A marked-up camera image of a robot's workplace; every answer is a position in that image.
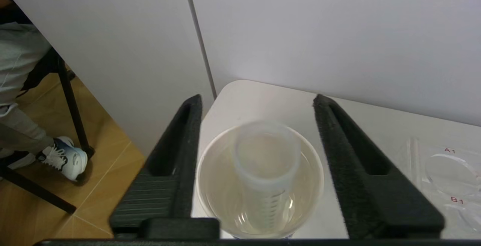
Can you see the blue white paper cup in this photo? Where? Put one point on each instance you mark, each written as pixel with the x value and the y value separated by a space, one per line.
pixel 218 186

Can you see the test tube with blue pigment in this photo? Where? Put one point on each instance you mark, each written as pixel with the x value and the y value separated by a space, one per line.
pixel 266 163

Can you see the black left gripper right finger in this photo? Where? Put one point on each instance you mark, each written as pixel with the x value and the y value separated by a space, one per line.
pixel 372 186

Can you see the clear acrylic test tube rack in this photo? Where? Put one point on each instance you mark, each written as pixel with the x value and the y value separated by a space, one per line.
pixel 451 171

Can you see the bystander grey trousers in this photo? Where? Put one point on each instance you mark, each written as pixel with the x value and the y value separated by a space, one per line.
pixel 18 73

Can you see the white blue sneaker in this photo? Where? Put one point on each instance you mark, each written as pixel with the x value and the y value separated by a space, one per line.
pixel 22 161
pixel 65 157

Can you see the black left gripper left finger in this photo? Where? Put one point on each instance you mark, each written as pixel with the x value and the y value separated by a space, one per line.
pixel 169 178

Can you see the bystander black shirt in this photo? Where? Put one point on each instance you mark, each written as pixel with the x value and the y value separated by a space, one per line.
pixel 11 15

